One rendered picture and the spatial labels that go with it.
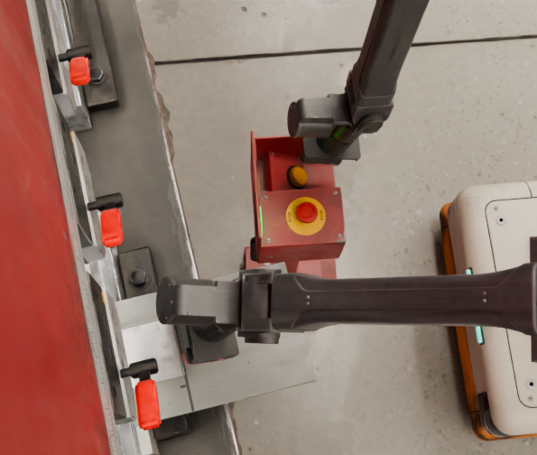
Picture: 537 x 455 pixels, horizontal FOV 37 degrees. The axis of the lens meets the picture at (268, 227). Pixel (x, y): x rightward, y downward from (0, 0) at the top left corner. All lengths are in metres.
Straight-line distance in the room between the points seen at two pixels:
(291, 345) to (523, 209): 1.05
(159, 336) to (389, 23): 0.54
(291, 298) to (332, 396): 1.31
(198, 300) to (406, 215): 1.43
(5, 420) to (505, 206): 1.74
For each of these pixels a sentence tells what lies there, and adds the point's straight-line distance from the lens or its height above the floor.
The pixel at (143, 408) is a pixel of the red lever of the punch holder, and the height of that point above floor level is 1.31.
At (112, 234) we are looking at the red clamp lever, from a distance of 0.89.
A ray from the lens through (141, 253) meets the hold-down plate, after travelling 1.31.
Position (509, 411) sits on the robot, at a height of 0.28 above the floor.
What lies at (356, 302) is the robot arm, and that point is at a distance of 0.82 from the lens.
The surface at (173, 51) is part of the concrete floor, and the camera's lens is 2.48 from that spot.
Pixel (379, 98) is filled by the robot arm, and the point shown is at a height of 1.10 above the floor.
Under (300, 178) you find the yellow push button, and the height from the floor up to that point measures 0.73.
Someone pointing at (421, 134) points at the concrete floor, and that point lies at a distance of 2.41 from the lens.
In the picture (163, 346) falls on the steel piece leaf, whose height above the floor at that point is 1.00.
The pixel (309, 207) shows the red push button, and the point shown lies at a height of 0.81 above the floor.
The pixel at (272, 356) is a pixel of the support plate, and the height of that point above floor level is 1.00.
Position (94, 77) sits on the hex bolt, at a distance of 1.42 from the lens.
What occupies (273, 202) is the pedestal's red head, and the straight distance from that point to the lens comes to 1.45.
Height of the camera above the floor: 2.16
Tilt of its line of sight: 73 degrees down
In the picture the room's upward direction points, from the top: 5 degrees clockwise
